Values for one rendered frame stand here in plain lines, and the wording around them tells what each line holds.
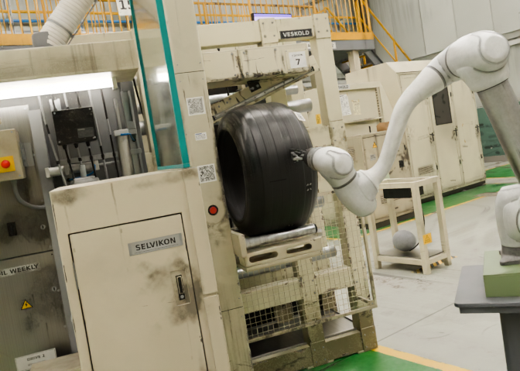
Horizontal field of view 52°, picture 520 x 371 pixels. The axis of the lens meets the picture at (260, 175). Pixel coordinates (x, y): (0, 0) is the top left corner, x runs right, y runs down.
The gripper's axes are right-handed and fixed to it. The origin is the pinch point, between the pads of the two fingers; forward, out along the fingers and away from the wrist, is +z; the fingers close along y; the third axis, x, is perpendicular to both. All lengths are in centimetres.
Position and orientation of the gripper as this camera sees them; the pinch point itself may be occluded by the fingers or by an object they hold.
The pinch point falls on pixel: (295, 152)
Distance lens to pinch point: 215.0
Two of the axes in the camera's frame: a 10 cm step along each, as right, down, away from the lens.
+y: -9.4, 1.6, -3.1
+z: -3.3, -1.4, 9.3
